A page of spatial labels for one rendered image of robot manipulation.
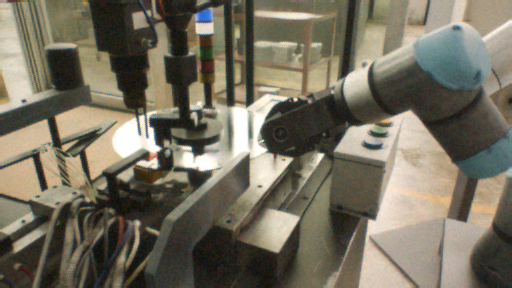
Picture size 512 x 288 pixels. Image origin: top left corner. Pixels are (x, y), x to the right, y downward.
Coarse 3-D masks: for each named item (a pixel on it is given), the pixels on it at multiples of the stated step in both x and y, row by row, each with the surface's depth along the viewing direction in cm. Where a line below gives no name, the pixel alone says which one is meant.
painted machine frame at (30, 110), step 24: (0, 0) 54; (24, 0) 56; (48, 48) 73; (72, 48) 74; (72, 72) 75; (48, 96) 72; (72, 96) 76; (0, 120) 65; (24, 120) 68; (48, 120) 76
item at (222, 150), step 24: (216, 120) 87; (240, 120) 87; (120, 144) 76; (144, 144) 76; (192, 144) 76; (216, 144) 76; (240, 144) 76; (168, 168) 67; (192, 168) 67; (216, 168) 67
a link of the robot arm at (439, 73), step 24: (456, 24) 42; (408, 48) 45; (432, 48) 42; (456, 48) 40; (480, 48) 43; (384, 72) 46; (408, 72) 44; (432, 72) 42; (456, 72) 41; (480, 72) 41; (384, 96) 47; (408, 96) 45; (432, 96) 44; (456, 96) 44; (432, 120) 46
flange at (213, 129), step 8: (208, 120) 84; (200, 128) 79; (208, 128) 80; (216, 128) 80; (176, 136) 77; (184, 136) 77; (192, 136) 77; (200, 136) 77; (208, 136) 77; (216, 136) 78
